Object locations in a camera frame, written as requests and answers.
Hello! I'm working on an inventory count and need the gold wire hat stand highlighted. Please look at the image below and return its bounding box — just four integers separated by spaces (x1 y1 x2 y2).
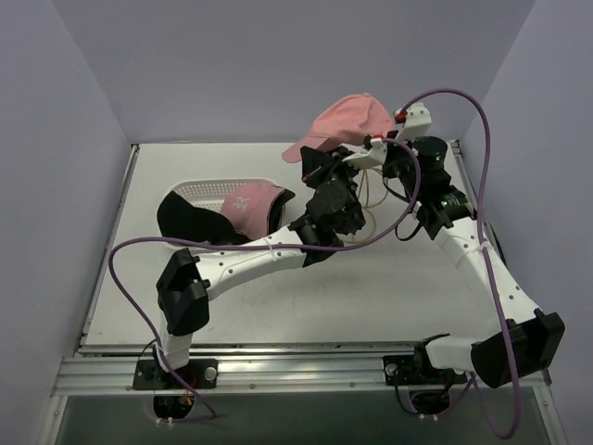
344 167 404 245

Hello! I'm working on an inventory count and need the plain pink baseball cap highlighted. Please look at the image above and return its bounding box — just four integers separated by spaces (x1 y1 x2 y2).
282 93 396 163

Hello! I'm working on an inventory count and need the pink cap with white logo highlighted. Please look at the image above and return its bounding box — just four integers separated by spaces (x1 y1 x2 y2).
220 181 284 240

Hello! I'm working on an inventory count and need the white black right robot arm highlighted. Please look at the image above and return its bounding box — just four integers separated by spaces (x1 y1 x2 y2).
383 136 565 388

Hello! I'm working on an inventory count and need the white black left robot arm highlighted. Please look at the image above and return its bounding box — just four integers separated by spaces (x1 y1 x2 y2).
153 146 366 388

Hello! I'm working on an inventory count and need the white perforated plastic basket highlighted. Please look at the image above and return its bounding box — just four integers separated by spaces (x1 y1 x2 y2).
170 179 289 218

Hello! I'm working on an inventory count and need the black baseball cap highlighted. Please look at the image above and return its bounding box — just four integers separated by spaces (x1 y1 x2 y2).
157 187 296 245

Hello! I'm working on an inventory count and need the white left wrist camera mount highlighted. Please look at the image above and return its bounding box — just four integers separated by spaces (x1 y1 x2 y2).
343 134 387 170

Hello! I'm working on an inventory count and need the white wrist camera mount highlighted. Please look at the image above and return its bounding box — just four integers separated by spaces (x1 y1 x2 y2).
393 102 432 140
343 134 387 170

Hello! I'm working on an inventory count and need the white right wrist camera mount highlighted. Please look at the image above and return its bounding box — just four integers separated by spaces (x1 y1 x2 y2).
393 102 432 140

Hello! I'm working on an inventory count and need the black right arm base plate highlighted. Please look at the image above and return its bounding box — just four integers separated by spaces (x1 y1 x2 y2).
383 355 467 387

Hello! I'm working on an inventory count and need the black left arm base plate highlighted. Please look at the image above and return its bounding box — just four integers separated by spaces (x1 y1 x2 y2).
132 357 219 391

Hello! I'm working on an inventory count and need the aluminium mounting rail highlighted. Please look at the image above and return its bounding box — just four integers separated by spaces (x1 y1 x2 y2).
50 340 552 398

